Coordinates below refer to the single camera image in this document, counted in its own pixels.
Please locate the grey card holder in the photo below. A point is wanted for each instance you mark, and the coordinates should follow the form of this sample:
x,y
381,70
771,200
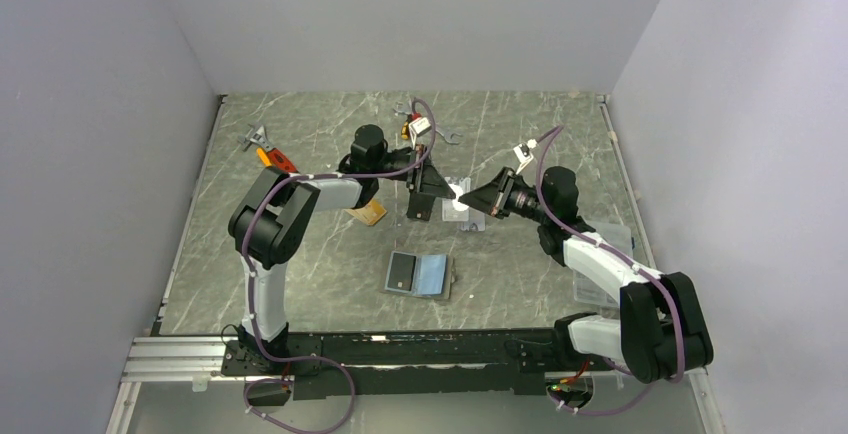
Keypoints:
x,y
434,277

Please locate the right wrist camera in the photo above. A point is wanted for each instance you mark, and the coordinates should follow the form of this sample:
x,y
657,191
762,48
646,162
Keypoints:
x,y
524,154

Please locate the orange utility knife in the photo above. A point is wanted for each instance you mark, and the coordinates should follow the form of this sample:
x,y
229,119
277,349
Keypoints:
x,y
264,158

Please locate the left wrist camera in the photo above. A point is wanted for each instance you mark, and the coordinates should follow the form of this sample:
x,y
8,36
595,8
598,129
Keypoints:
x,y
418,127

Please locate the aluminium rail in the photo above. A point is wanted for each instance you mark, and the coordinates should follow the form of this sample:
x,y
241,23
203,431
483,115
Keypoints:
x,y
219,357

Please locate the clear plastic screw box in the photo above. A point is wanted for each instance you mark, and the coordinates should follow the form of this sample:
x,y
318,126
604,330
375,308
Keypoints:
x,y
598,272

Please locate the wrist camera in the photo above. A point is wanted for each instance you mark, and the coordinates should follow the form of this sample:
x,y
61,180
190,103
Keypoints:
x,y
418,127
524,154

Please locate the black credit card stack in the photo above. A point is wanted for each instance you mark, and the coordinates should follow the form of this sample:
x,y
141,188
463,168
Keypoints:
x,y
420,206

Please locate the black base frame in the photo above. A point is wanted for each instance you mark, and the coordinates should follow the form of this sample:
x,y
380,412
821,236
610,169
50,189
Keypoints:
x,y
333,379

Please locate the single silver credit card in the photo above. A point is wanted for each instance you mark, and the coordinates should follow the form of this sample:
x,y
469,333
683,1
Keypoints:
x,y
459,187

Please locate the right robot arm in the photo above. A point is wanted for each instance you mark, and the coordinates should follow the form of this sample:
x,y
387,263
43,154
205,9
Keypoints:
x,y
660,331

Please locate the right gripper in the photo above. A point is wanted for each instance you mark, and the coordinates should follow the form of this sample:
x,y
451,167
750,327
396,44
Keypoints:
x,y
493,198

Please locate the gold credit card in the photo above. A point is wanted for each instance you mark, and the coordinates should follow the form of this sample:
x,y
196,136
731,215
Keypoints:
x,y
370,214

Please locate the red adjustable wrench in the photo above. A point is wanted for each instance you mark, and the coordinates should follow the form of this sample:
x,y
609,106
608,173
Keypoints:
x,y
256,137

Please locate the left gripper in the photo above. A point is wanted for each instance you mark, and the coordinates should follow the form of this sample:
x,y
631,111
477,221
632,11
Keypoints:
x,y
426,179

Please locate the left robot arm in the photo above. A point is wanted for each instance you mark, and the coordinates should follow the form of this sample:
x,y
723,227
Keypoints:
x,y
270,222

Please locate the silver open-end wrench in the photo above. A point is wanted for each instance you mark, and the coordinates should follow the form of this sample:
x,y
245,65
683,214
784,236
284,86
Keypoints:
x,y
405,111

